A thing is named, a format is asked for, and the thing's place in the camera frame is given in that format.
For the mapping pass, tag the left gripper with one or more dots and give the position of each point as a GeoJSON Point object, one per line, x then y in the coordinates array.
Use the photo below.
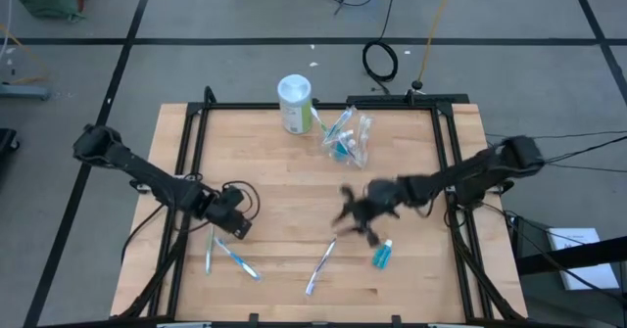
{"type": "Point", "coordinates": [220, 205]}

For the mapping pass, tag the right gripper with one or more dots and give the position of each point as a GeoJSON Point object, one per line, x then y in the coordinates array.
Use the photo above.
{"type": "Point", "coordinates": [379, 201]}

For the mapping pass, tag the blue toothbrush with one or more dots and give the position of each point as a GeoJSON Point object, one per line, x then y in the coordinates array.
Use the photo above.
{"type": "Point", "coordinates": [237, 260]}
{"type": "Point", "coordinates": [341, 122]}

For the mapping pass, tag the green toothbrush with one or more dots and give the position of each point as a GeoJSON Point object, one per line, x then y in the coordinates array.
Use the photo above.
{"type": "Point", "coordinates": [209, 252]}

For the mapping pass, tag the clear acrylic organizer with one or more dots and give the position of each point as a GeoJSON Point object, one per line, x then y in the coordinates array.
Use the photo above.
{"type": "Point", "coordinates": [360, 159]}

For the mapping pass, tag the white green wipes canister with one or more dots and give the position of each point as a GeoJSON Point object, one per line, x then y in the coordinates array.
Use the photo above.
{"type": "Point", "coordinates": [294, 93]}

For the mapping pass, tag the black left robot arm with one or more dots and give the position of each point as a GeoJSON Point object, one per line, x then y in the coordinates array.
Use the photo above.
{"type": "Point", "coordinates": [147, 173]}

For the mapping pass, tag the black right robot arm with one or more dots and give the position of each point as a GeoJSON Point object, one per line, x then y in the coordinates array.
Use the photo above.
{"type": "Point", "coordinates": [465, 173]}

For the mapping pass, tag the black beam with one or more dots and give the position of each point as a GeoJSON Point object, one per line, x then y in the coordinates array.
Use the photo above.
{"type": "Point", "coordinates": [563, 258]}

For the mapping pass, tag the white paper sheet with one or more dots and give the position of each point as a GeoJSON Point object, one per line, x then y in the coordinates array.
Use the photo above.
{"type": "Point", "coordinates": [593, 276]}

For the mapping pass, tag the grey metal base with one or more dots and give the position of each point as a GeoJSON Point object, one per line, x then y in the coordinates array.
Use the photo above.
{"type": "Point", "coordinates": [24, 92]}

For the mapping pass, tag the green bag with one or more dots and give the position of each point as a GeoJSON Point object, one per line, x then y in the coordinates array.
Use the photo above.
{"type": "Point", "coordinates": [49, 0]}

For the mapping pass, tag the black aluminium table frame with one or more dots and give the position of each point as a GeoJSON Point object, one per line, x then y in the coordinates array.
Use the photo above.
{"type": "Point", "coordinates": [245, 106]}

